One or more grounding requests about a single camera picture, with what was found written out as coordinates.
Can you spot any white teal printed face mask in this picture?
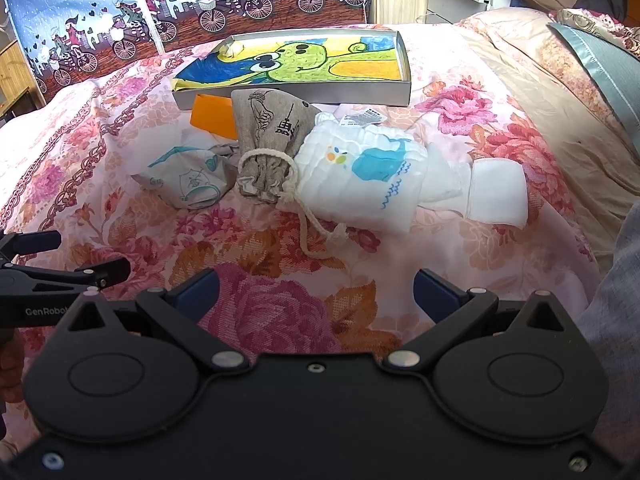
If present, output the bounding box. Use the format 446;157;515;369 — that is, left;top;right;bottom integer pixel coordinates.
131;143;240;210

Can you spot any white whale print cloth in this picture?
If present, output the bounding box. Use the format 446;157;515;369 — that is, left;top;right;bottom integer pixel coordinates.
290;114;465;233

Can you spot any orange fabric band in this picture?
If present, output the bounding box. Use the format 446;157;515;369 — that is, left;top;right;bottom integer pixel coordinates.
190;94;238;140

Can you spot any grey linen drawstring pouch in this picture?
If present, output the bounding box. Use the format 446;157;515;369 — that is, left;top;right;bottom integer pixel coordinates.
231;89;347;260

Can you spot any small white cloth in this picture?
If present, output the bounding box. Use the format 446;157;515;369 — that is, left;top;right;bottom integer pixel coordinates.
466;158;528;229

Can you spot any wooden side shelf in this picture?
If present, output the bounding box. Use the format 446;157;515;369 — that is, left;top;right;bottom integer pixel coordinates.
1;40;43;125

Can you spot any floral pink bedspread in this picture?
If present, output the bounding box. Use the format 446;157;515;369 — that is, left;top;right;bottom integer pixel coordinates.
0;8;640;466

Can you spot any blue bicycle print curtain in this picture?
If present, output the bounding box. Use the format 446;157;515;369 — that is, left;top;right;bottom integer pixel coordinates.
1;0;370;100

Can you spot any grey tray with frog picture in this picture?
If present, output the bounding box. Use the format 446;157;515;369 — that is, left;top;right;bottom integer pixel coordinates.
171;27;411;110

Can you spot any teal satin pillow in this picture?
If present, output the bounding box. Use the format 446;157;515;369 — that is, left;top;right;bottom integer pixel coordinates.
549;23;640;152

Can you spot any floral patterned pillow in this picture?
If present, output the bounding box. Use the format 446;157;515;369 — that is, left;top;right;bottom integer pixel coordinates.
550;9;640;58

